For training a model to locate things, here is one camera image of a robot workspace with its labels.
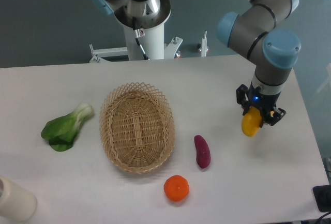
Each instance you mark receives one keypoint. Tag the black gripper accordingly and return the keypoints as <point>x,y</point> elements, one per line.
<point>262,97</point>

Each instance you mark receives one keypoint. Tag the yellow mango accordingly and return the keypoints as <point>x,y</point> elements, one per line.
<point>251,122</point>

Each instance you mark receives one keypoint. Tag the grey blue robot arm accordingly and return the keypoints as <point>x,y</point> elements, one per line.
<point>274,52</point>

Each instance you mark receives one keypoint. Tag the woven wicker basket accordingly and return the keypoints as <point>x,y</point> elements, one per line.
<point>137,127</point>

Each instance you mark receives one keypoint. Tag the purple sweet potato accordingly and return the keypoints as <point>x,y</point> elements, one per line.
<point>203,156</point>

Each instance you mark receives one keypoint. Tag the orange tangerine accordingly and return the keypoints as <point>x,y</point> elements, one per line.
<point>176,188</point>

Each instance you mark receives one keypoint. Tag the green bok choy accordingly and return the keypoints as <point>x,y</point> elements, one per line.
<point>61,132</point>

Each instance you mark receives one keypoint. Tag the white cylindrical bottle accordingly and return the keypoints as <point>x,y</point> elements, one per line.
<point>17,203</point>

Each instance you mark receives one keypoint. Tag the black device with cable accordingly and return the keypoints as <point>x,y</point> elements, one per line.
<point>322,197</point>

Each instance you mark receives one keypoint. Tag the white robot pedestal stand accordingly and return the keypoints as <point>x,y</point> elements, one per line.
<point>143,24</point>

